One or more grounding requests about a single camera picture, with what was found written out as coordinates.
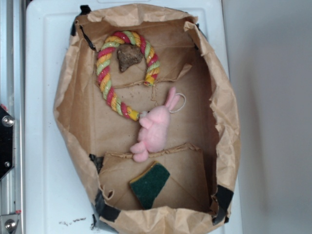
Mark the multicolored twisted rope toy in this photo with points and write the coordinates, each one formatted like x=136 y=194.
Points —
x=103 y=69

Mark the brown rock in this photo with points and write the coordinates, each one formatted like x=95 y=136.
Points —
x=127 y=56

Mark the black metal bracket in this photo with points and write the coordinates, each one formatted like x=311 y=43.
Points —
x=7 y=149

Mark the brown paper lined bin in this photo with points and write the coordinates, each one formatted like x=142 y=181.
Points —
x=202 y=150

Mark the aluminium frame rail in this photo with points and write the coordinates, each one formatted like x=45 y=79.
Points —
x=11 y=218

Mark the green yellow sponge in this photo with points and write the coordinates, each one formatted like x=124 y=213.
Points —
x=149 y=184

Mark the pink plush bunny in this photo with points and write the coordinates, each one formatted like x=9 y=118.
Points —
x=152 y=136

